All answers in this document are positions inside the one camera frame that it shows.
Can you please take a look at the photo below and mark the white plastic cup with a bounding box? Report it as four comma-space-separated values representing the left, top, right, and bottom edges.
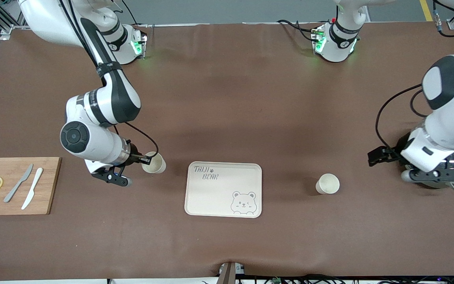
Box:
316, 173, 341, 195
141, 151, 167, 174

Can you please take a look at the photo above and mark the grey cooking pot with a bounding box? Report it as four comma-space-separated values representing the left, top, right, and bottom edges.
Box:
396, 132, 454, 193

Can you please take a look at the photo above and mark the white bear print tray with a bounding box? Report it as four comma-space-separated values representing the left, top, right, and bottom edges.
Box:
184, 161, 263, 219

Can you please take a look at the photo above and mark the white plastic knife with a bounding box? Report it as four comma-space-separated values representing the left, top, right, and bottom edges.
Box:
21, 168, 44, 210

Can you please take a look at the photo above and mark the grey plastic knife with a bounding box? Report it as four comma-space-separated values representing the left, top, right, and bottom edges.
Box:
4, 164, 34, 203

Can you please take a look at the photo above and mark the wooden cutting board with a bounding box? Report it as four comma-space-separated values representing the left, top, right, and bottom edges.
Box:
0, 157, 62, 216

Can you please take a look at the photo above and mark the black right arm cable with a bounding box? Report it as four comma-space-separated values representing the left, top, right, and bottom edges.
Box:
58, 0, 160, 159

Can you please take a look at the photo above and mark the long black left arm cable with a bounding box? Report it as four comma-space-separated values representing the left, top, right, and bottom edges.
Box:
376, 84, 424, 149

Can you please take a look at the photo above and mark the short black left arm cable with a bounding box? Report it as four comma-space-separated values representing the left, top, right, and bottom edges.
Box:
410, 90, 429, 118

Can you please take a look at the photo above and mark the brown camera mount post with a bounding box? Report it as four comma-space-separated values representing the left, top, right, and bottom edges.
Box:
219, 262, 236, 284

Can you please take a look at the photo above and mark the black base cable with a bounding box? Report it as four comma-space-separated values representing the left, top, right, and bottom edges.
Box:
277, 19, 319, 42

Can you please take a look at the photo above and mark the aluminium frame rail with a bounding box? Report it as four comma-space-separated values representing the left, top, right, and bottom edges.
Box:
0, 0, 26, 40

